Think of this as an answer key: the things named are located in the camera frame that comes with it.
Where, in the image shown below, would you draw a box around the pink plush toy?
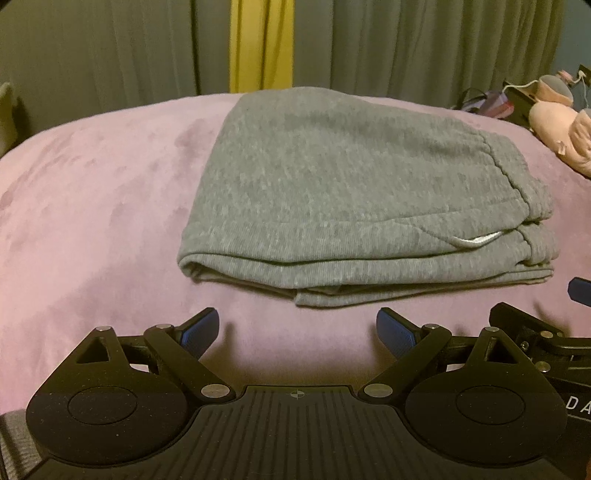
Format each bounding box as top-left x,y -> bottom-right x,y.
527,70 -> 591,180

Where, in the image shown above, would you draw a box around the black phone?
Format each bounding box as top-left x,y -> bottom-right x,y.
502,81 -> 534,129

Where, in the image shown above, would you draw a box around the grey pants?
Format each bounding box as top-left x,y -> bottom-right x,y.
177,85 -> 561,309

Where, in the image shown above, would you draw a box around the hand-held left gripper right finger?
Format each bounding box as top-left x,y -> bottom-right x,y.
362,307 -> 520,403

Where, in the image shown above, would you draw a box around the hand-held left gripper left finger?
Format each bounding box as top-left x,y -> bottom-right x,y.
76,307 -> 237,403

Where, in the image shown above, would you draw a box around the grey curtain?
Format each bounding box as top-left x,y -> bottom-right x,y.
0,0 -> 233,137
293,0 -> 562,110

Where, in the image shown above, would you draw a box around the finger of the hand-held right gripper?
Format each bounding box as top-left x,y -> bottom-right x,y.
488,302 -> 591,376
567,277 -> 591,308

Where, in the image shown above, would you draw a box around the white cable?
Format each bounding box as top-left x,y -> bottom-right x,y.
502,67 -> 591,93

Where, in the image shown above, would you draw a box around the yellow curtain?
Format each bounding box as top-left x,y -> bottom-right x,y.
229,0 -> 296,94

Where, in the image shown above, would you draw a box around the purple blanket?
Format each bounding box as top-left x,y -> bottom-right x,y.
0,92 -> 591,414

